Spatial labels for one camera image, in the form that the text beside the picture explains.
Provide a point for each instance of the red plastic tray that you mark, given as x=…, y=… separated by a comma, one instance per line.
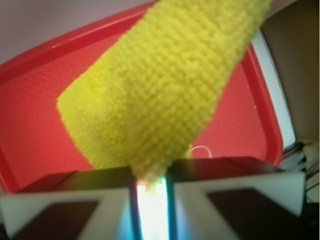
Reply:
x=34, y=143

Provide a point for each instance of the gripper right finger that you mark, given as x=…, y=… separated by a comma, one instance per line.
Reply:
x=234, y=198

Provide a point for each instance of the brown cardboard panel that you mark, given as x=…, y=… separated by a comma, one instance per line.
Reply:
x=292, y=36

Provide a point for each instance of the yellow microfiber cloth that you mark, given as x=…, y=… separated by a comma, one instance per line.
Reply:
x=148, y=97

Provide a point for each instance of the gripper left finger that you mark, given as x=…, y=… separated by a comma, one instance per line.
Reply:
x=81, y=205

